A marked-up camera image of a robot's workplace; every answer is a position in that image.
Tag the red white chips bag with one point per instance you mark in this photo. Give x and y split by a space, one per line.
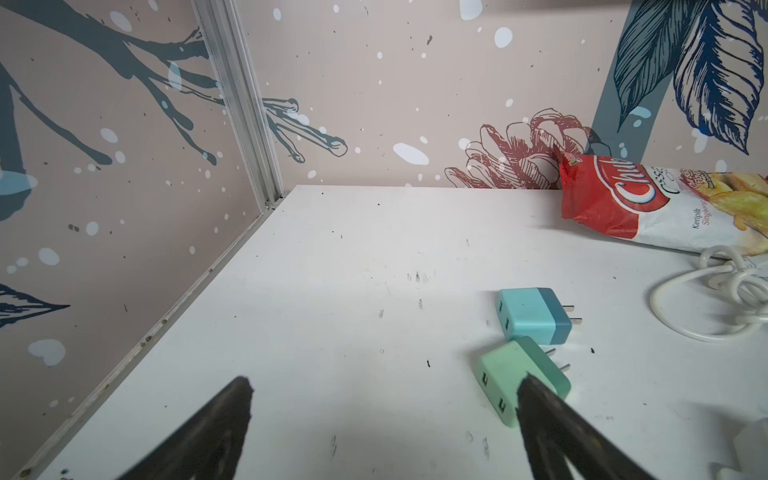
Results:
681 209

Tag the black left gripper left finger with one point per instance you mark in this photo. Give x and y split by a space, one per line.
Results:
208 445

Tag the green charger plug far left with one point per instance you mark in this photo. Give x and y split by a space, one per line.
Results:
501 371

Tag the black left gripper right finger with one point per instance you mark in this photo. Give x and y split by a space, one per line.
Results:
557 439

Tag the aluminium frame post back left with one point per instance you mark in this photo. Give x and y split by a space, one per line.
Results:
226 42

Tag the blue charger plug far left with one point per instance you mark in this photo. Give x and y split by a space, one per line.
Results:
536 313

